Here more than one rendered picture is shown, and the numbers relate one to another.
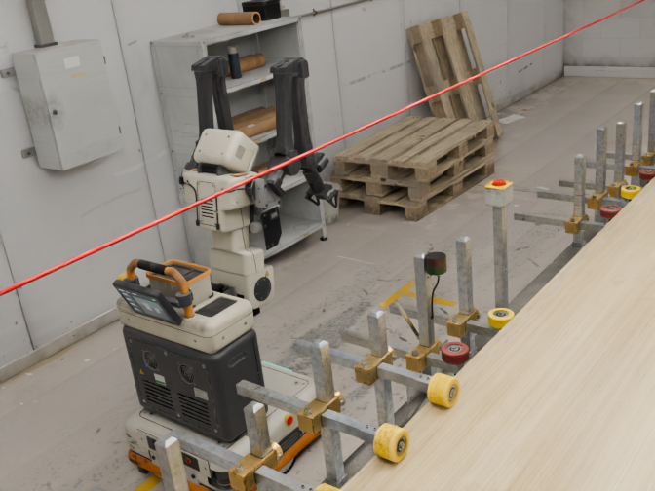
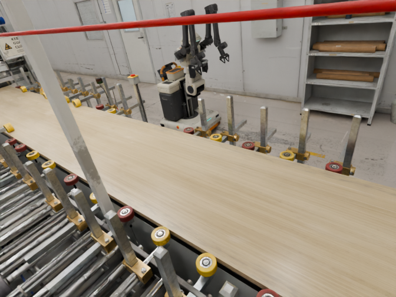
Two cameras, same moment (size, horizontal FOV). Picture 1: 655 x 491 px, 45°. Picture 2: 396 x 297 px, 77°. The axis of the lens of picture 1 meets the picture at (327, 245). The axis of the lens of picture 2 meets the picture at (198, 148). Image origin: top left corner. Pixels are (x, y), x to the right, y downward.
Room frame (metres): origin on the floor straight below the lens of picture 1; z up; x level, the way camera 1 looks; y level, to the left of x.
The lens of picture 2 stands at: (3.06, -2.82, 1.77)
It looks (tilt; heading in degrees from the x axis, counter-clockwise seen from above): 32 degrees down; 93
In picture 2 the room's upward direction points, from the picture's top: 9 degrees counter-clockwise
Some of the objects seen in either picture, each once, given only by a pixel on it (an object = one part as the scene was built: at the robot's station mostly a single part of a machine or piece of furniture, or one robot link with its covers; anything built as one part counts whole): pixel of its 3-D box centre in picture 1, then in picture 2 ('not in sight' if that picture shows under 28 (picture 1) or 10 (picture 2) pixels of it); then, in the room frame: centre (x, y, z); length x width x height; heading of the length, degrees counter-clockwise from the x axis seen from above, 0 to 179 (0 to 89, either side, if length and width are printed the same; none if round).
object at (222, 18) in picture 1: (238, 18); not in sight; (5.07, 0.39, 1.59); 0.30 x 0.08 x 0.08; 50
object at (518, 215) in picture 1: (562, 222); (205, 128); (3.06, -1.00, 0.81); 0.43 x 0.03 x 0.04; 50
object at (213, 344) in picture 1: (197, 345); (180, 93); (2.77, 0.57, 0.59); 0.55 x 0.34 x 0.83; 50
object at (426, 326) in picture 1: (426, 324); (109, 99); (2.10, -0.27, 0.93); 0.04 x 0.04 x 0.48; 50
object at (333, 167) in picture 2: not in sight; (332, 174); (3.70, -1.79, 0.85); 0.08 x 0.08 x 0.11
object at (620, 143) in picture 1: (619, 170); (263, 139); (3.44, -1.39, 0.88); 0.04 x 0.04 x 0.48; 50
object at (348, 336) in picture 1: (399, 351); (116, 104); (2.12, -0.18, 0.84); 0.43 x 0.03 x 0.04; 50
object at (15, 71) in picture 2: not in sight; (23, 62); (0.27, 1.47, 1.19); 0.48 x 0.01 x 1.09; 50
